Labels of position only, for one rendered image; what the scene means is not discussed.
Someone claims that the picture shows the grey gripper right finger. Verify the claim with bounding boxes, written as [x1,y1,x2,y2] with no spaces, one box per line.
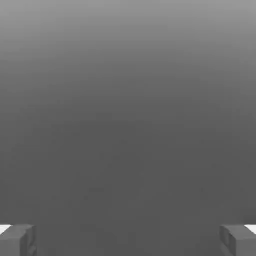
[218,224,256,256]

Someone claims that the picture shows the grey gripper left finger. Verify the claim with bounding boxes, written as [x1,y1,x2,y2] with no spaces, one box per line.
[0,224,38,256]

